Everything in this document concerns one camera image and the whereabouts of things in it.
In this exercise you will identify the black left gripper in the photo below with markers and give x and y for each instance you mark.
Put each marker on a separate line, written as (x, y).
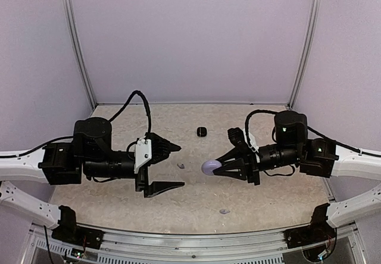
(156, 188)

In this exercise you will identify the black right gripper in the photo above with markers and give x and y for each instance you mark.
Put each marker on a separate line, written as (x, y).
(249, 165)

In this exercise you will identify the purple charging case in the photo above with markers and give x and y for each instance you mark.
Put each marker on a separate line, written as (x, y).
(208, 167)

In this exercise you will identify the black charging case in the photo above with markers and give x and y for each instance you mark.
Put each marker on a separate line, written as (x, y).
(201, 131)

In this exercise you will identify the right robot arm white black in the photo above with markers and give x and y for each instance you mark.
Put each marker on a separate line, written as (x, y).
(320, 157)

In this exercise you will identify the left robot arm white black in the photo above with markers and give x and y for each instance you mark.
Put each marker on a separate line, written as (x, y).
(87, 153)

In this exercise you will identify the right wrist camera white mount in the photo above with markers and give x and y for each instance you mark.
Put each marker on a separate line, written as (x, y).
(237, 138)

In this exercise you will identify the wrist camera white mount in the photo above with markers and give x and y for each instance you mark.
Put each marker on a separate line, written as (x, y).
(237, 138)
(143, 153)

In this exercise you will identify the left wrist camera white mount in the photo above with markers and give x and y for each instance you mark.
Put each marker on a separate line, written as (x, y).
(143, 153)

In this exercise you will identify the aluminium front rail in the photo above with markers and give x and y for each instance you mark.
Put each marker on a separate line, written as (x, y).
(121, 246)

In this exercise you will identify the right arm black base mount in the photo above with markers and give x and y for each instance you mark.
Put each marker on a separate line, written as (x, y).
(316, 231)

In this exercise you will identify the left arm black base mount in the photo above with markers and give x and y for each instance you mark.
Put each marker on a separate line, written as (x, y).
(69, 231)

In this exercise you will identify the right aluminium corner post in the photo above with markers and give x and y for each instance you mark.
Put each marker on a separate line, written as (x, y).
(306, 49)

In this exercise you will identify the aluminium corner post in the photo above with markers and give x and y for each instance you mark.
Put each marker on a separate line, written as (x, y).
(306, 49)
(78, 53)

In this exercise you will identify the left aluminium corner post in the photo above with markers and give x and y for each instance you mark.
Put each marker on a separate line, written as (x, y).
(78, 53)

